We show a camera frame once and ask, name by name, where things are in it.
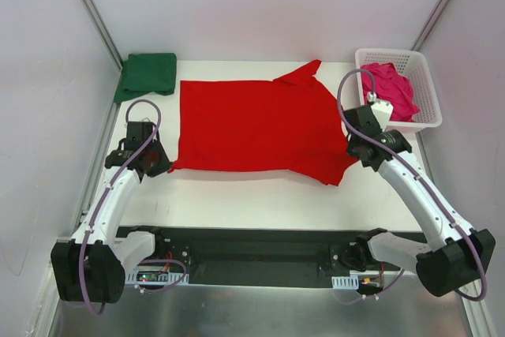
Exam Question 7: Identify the white cable duct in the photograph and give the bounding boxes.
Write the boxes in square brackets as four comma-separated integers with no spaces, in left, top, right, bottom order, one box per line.
[331,275,360,290]
[125,270,189,286]

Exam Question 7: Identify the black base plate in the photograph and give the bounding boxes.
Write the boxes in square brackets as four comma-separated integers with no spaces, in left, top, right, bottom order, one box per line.
[114,224,431,286]

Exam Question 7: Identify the folded green t shirt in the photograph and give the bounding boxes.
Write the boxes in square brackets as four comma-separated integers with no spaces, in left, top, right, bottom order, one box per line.
[114,53,178,103]

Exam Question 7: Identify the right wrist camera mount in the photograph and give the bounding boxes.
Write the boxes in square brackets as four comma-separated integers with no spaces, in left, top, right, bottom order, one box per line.
[366,92,394,131]

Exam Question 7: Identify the white plastic basket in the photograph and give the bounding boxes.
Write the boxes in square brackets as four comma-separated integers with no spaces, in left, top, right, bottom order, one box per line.
[355,48,443,134]

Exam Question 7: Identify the red t shirt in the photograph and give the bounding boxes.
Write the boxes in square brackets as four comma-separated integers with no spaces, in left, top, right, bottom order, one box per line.
[174,60,357,186]

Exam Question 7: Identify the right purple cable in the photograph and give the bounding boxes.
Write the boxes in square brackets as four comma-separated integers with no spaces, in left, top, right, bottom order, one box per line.
[335,69,488,306]

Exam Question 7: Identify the right white cable duct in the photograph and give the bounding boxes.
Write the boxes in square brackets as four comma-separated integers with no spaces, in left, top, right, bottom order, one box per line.
[331,275,360,290]

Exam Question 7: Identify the pink t shirt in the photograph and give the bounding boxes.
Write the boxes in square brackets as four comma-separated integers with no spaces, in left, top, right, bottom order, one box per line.
[361,62,420,122]

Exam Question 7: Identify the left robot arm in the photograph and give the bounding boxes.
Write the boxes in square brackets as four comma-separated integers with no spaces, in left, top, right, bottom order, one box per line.
[50,122,172,304]

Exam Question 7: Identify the left white cable duct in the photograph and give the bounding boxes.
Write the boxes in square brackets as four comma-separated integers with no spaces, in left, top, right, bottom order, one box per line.
[125,270,189,286]

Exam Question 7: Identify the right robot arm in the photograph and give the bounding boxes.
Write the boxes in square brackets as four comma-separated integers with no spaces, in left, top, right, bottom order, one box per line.
[339,105,496,301]

